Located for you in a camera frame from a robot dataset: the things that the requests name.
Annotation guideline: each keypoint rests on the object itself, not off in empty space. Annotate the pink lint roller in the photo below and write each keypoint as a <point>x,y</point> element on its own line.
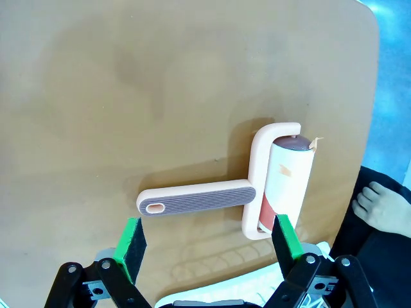
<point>205,197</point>

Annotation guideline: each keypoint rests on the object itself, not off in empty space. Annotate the small tan paper scrap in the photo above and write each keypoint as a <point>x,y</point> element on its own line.
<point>285,170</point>
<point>316,143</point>

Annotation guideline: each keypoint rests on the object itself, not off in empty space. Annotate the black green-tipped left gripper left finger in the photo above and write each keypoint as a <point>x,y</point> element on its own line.
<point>128,253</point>

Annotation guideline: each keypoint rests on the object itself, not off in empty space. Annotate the person's left hand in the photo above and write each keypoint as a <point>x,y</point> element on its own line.
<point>385,211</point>

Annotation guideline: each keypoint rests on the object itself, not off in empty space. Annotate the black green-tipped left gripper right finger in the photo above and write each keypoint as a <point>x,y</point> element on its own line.
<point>289,250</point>

